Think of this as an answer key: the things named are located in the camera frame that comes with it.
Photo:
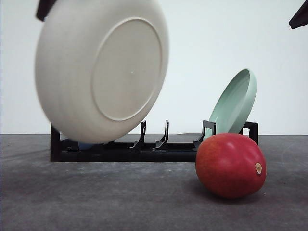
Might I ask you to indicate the blue plate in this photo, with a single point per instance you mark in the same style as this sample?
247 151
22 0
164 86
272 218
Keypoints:
85 146

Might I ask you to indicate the light green plate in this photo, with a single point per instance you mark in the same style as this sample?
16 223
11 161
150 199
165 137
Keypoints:
234 105

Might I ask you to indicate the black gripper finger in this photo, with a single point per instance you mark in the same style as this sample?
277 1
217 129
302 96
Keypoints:
301 16

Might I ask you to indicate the black plastic plate rack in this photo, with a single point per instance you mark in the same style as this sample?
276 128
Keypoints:
64 149

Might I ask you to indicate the black gripper finger holding plate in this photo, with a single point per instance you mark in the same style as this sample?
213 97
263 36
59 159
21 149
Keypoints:
43 9

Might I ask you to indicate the white plate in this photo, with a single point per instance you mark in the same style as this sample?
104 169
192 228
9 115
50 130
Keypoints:
102 66

